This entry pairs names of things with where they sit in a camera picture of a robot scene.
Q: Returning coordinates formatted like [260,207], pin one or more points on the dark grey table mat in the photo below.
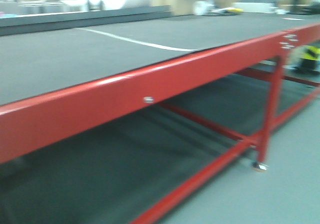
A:
[33,64]

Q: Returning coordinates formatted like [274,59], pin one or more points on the red metal table frame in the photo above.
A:
[128,148]

